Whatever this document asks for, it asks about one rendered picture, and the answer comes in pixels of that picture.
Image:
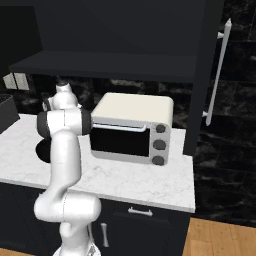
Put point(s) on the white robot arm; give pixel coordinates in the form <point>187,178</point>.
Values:
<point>63,156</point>

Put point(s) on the black bowl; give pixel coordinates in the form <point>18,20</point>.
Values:
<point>42,151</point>

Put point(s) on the black base cabinet door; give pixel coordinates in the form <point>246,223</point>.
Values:
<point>140,238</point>

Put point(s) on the white toaster oven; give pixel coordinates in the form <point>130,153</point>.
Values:
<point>133,116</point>

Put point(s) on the black drawer front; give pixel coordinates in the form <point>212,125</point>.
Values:
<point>146,213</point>

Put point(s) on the black box appliance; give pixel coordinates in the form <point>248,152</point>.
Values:
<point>7,111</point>

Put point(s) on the open black wall cabinet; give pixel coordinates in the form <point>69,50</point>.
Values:
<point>110,40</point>

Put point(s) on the white wall outlet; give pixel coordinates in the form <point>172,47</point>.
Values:
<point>16,81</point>

